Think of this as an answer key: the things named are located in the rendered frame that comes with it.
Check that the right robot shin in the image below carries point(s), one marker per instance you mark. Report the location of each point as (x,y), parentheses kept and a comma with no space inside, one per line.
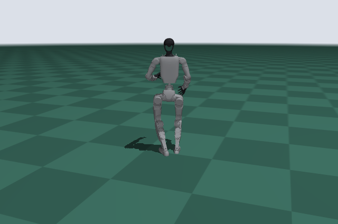
(178,136)

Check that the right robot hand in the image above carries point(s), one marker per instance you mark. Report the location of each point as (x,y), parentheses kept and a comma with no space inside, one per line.
(182,91)

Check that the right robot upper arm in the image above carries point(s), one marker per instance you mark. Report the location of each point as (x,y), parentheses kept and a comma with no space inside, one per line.
(185,68)

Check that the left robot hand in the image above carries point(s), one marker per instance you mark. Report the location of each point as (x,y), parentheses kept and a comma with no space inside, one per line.
(157,75)

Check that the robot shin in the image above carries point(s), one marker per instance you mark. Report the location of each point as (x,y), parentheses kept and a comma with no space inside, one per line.
(178,136)
(161,136)

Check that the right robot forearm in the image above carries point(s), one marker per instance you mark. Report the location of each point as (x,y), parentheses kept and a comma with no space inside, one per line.
(186,84)

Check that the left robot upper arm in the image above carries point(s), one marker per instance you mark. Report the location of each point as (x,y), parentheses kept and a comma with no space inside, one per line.
(152,67)

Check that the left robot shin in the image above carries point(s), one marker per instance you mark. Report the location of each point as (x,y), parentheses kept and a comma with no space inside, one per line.
(161,136)

